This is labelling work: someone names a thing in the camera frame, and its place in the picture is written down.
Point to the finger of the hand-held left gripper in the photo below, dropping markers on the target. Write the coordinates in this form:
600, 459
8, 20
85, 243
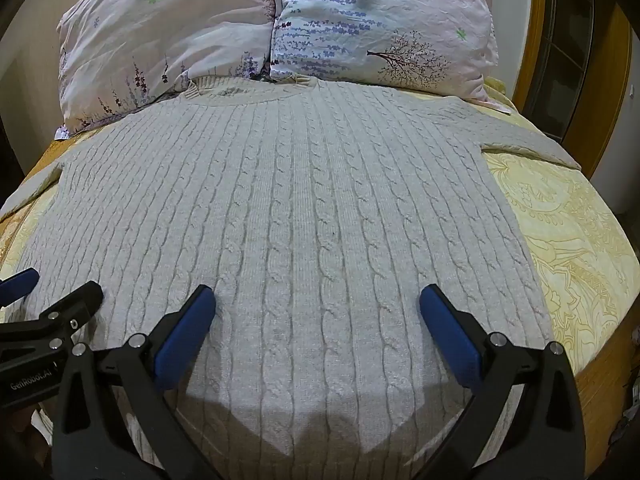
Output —
75, 305
17, 285

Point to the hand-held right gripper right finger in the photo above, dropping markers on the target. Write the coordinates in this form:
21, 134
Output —
450, 335

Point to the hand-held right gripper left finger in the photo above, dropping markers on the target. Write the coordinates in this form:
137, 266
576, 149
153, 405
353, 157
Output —
182, 340

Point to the yellow patterned bedspread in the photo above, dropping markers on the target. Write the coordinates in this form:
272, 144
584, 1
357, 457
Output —
560, 220

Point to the wooden headboard shelf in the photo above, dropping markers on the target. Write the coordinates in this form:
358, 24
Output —
607, 390

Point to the floral pink white pillow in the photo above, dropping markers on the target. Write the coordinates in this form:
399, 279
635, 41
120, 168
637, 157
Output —
350, 25

